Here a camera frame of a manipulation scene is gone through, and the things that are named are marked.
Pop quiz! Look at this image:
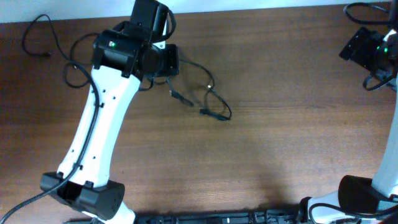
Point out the short black cable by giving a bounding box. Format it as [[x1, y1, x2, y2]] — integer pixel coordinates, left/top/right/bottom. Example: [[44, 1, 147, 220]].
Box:
[[138, 58, 233, 122]]

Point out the long black USB cable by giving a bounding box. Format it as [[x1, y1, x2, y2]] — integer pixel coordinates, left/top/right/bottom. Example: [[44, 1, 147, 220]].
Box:
[[21, 13, 100, 90]]

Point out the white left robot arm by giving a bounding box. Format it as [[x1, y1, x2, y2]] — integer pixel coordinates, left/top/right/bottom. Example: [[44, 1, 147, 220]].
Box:
[[40, 1, 178, 223]]

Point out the black aluminium frame rail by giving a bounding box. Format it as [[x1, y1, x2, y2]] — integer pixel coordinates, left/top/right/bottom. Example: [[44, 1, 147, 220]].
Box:
[[63, 210, 304, 224]]

